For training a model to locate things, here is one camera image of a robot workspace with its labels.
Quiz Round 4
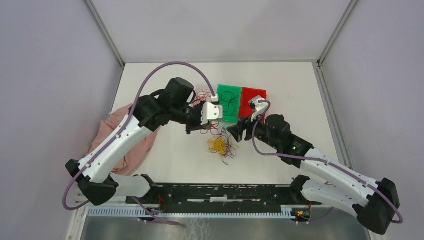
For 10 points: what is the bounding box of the red plastic tray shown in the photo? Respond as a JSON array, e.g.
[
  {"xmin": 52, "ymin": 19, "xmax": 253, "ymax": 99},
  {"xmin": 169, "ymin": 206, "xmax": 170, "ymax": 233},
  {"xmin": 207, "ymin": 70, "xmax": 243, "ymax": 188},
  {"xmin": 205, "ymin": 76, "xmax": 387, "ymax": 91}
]
[{"xmin": 237, "ymin": 86, "xmax": 268, "ymax": 120}]

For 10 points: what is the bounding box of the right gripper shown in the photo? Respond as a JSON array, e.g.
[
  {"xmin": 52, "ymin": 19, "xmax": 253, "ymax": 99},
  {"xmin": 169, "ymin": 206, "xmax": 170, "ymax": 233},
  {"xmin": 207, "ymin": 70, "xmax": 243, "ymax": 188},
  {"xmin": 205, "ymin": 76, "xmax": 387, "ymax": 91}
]
[{"xmin": 226, "ymin": 109, "xmax": 280, "ymax": 150}]

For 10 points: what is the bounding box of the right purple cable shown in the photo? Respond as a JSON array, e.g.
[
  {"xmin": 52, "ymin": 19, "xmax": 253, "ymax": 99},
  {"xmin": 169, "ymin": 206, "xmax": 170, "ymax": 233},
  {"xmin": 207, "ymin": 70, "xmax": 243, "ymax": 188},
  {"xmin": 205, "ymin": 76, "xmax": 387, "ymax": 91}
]
[{"xmin": 251, "ymin": 99, "xmax": 404, "ymax": 225}]

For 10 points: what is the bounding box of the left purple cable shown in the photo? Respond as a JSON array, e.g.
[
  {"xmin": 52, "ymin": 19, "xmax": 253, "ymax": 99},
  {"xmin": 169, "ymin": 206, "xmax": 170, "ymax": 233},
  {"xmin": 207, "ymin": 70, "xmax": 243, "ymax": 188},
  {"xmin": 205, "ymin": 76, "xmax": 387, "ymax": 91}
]
[{"xmin": 62, "ymin": 61, "xmax": 220, "ymax": 226}]

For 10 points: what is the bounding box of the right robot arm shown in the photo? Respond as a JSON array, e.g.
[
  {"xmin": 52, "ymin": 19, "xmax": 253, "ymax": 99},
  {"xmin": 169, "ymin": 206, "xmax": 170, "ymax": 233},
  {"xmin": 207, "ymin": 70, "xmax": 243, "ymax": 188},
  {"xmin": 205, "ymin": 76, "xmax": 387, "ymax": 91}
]
[{"xmin": 227, "ymin": 114, "xmax": 403, "ymax": 235}]

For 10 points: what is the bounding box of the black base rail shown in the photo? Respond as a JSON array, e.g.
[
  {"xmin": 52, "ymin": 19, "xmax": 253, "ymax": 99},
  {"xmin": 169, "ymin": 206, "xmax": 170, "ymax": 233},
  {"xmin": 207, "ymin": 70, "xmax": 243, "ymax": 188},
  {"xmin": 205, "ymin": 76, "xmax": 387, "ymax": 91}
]
[{"xmin": 137, "ymin": 183, "xmax": 311, "ymax": 214}]

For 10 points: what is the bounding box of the black thin cable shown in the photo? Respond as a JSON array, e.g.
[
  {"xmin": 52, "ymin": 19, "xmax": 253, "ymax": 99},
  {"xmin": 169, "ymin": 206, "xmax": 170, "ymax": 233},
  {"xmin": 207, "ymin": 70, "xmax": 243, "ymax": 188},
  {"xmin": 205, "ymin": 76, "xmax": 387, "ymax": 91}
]
[{"xmin": 219, "ymin": 90, "xmax": 241, "ymax": 117}]

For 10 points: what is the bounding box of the pink cloth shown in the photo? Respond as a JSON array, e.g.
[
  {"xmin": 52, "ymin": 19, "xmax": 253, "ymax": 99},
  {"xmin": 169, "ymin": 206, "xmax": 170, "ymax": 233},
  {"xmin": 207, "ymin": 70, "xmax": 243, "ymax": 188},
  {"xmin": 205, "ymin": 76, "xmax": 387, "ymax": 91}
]
[{"xmin": 88, "ymin": 103, "xmax": 159, "ymax": 176}]

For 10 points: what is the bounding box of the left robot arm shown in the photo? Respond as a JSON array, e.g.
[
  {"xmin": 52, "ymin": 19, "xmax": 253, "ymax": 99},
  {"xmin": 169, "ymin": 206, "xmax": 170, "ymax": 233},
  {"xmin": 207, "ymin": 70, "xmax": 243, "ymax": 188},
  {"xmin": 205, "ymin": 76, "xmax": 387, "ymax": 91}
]
[{"xmin": 65, "ymin": 77, "xmax": 222, "ymax": 206}]

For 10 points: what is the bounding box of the green plastic tray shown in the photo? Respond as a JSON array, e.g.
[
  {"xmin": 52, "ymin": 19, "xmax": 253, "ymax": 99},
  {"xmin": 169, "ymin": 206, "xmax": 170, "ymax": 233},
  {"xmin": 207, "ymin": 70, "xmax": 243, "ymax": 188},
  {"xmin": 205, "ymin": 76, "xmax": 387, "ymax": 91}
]
[{"xmin": 217, "ymin": 84, "xmax": 242, "ymax": 123}]

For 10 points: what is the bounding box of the purple thin cable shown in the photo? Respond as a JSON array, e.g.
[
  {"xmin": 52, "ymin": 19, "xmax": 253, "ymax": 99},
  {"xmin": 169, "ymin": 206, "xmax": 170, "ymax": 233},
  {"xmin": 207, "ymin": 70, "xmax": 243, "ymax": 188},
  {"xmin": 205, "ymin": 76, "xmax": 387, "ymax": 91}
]
[{"xmin": 211, "ymin": 125, "xmax": 240, "ymax": 167}]

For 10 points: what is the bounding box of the yellow thin cable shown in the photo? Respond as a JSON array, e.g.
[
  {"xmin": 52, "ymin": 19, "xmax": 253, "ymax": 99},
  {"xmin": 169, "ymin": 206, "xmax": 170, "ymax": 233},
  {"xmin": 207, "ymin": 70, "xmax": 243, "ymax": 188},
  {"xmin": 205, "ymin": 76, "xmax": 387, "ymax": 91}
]
[{"xmin": 206, "ymin": 137, "xmax": 233, "ymax": 157}]

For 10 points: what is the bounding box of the red thin cable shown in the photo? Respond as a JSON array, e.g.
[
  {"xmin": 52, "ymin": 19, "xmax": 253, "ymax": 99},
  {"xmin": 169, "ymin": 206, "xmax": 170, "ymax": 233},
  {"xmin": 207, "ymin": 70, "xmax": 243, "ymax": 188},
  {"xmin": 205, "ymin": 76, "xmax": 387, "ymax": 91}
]
[
  {"xmin": 198, "ymin": 121, "xmax": 226, "ymax": 137},
  {"xmin": 192, "ymin": 88, "xmax": 216, "ymax": 107}
]

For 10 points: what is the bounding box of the white cable duct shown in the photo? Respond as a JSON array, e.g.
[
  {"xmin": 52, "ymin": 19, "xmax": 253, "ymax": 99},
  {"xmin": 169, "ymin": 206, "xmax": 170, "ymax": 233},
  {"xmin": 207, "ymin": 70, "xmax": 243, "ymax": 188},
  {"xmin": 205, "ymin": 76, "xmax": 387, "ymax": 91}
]
[{"xmin": 86, "ymin": 206, "xmax": 295, "ymax": 220}]

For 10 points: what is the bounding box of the tangled cable pile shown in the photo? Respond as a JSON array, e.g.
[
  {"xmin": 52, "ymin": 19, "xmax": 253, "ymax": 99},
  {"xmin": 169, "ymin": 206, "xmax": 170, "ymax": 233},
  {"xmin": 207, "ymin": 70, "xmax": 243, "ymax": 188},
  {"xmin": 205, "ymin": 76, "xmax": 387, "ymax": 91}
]
[{"xmin": 205, "ymin": 125, "xmax": 240, "ymax": 167}]

